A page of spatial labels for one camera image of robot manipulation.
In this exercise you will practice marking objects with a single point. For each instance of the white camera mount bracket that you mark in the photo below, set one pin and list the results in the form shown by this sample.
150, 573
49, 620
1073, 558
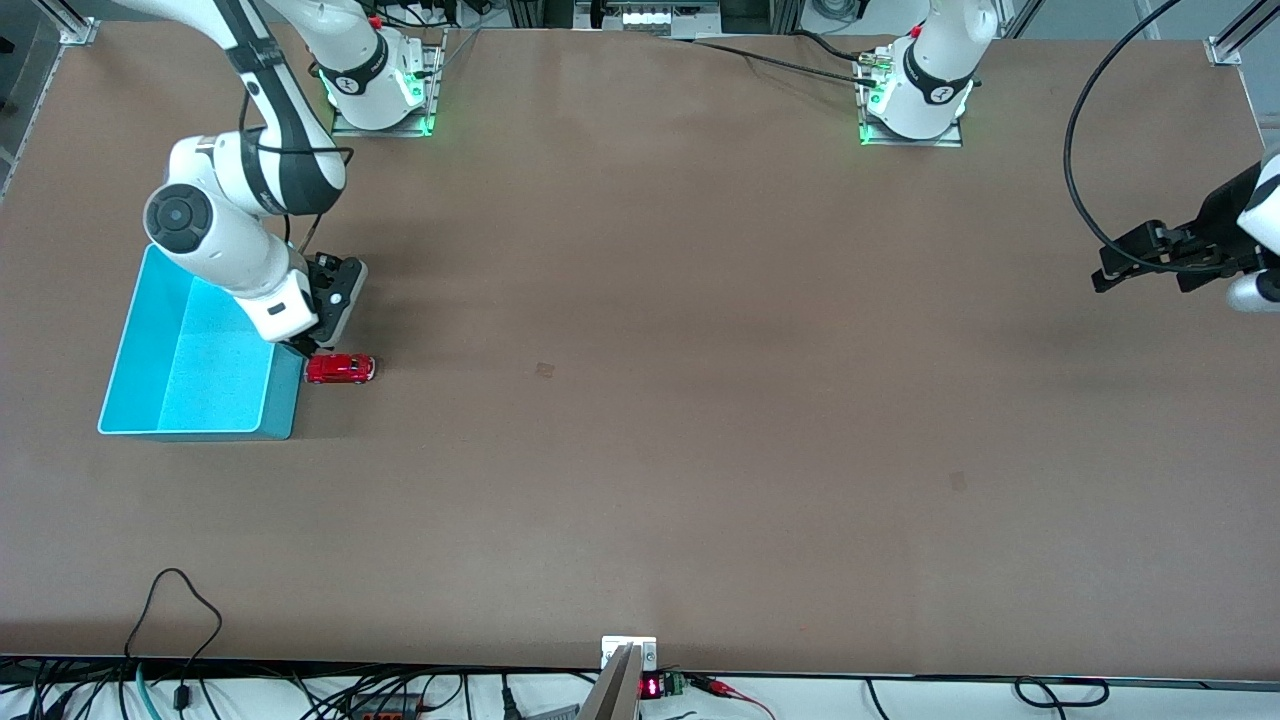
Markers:
612, 648

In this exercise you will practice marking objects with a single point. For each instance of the lit control unit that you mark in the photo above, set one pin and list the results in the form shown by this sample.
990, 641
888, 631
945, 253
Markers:
650, 18

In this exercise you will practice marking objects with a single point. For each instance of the aluminium frame corner bracket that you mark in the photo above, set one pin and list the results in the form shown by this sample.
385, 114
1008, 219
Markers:
78, 28

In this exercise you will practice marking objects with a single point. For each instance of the power strip orange switches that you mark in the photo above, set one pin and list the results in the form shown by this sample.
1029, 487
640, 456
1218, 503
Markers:
385, 708

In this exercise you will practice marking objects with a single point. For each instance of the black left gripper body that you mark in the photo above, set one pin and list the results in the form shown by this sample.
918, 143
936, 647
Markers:
1222, 212

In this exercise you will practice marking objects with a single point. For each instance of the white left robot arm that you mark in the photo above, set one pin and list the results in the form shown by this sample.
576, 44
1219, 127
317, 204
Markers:
930, 90

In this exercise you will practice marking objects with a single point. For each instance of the red digit display module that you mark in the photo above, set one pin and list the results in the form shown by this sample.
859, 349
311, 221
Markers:
651, 687

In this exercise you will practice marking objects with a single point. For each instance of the aluminium frame corner profile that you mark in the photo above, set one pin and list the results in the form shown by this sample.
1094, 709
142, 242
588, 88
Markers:
1235, 40

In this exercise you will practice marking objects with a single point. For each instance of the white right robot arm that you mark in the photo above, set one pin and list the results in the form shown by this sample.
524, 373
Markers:
220, 250

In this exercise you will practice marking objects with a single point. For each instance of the blue plastic box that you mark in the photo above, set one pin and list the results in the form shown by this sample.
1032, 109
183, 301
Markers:
200, 385

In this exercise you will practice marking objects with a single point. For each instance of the red beetle toy car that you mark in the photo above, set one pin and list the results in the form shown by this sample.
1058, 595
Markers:
340, 369

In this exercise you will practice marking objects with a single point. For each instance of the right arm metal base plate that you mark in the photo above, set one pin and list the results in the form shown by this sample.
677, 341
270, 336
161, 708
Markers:
435, 70

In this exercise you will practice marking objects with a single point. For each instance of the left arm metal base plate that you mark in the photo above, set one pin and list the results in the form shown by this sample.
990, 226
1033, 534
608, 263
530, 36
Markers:
950, 138

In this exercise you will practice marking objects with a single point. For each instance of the grey camera pole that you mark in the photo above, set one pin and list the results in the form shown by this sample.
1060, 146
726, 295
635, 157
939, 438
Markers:
612, 695

